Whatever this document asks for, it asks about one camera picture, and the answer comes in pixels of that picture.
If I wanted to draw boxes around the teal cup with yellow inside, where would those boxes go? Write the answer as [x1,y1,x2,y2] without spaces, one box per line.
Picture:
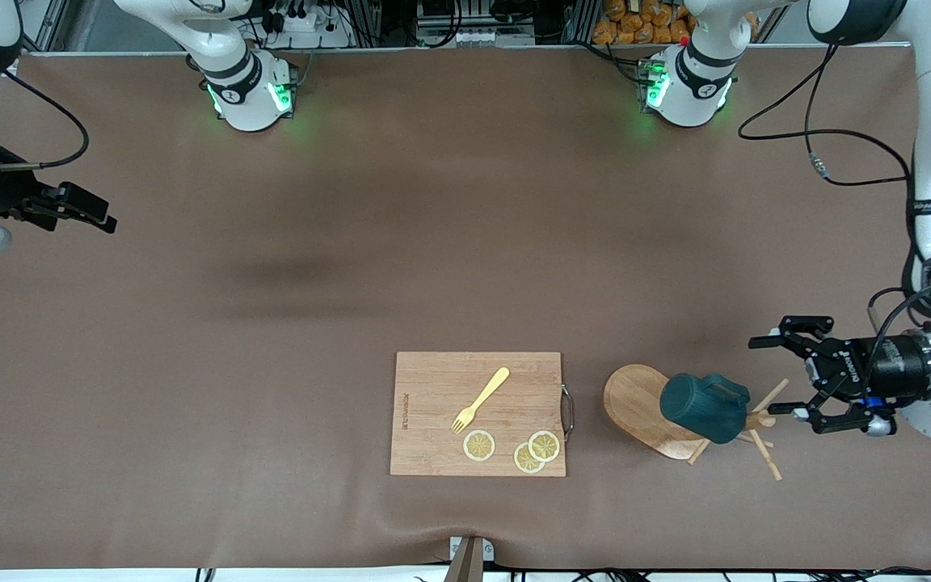
[659,372,752,446]

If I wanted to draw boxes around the wooden mug rack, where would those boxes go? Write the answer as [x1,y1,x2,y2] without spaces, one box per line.
[602,364,791,483]

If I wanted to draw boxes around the lemon slice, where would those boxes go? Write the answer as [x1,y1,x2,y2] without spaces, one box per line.
[463,429,496,462]
[528,430,562,463]
[513,441,546,474]

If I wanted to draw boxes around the white power strip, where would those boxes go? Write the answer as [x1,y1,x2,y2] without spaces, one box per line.
[268,6,337,33]

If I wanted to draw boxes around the brown table cover sheet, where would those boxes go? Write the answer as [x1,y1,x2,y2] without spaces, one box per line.
[0,46,931,571]

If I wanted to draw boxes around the orange snack bags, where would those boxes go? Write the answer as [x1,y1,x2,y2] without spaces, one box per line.
[592,0,694,46]

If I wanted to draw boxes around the wooden cutting board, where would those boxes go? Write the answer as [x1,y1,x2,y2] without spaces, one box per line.
[390,351,575,478]

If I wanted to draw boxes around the white connector strip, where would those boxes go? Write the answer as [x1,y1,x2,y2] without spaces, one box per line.
[448,27,537,48]

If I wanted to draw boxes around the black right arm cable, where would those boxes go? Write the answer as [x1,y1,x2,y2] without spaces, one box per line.
[0,69,91,172]

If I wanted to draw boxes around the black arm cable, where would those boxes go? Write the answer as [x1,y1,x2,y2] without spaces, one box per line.
[0,69,91,172]
[739,44,931,381]

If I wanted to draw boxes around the aluminium frame post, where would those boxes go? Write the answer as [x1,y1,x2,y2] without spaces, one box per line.
[23,0,70,56]

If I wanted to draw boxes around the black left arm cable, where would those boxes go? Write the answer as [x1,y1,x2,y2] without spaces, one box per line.
[739,44,931,381]

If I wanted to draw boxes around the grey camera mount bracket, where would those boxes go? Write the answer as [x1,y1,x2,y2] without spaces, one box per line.
[443,535,495,582]

